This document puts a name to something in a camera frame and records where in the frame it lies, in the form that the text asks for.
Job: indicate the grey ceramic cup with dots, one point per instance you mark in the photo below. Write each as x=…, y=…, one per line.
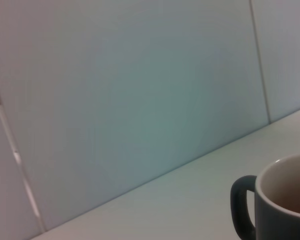
x=267, y=220

